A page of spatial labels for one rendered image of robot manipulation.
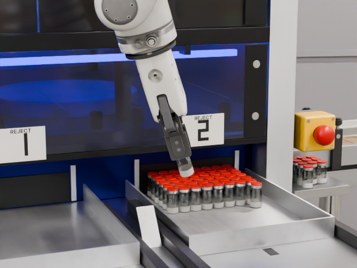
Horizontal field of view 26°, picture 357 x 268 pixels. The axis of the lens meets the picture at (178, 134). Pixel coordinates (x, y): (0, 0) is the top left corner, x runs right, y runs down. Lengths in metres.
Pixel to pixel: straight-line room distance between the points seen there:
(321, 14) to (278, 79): 2.27
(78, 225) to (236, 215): 0.28
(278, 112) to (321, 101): 2.30
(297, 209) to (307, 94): 2.40
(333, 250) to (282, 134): 0.34
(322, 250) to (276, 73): 0.40
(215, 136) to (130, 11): 0.53
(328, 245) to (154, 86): 0.41
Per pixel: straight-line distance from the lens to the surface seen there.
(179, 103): 1.09
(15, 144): 1.36
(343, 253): 1.26
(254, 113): 1.49
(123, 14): 0.99
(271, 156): 1.53
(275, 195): 1.49
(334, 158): 1.72
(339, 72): 3.82
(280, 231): 1.27
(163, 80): 1.08
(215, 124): 1.46
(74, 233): 1.32
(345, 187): 1.64
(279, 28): 1.49
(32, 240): 1.30
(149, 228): 1.26
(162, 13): 1.08
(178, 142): 1.14
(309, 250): 1.26
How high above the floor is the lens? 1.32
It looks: 12 degrees down
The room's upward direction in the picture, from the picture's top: straight up
